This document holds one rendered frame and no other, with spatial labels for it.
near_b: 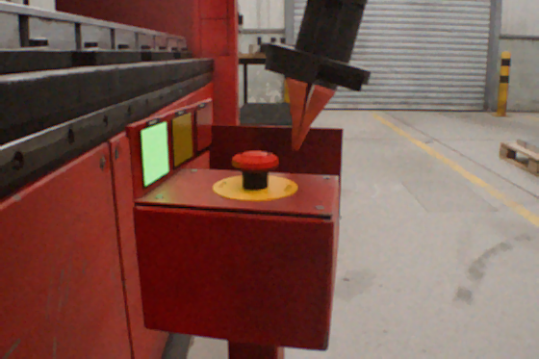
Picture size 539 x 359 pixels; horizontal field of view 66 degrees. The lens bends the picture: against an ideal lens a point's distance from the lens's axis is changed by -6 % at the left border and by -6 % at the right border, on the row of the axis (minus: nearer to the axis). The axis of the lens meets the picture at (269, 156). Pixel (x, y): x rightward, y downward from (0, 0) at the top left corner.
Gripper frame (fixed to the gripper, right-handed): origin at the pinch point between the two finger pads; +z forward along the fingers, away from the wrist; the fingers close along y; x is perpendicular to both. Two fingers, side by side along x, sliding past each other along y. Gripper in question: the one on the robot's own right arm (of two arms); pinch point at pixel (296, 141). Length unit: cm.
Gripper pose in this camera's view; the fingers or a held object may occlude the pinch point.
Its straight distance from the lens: 46.2
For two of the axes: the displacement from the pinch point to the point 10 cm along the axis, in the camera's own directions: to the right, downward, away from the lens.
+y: -9.5, -2.9, 1.2
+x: -1.9, 2.3, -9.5
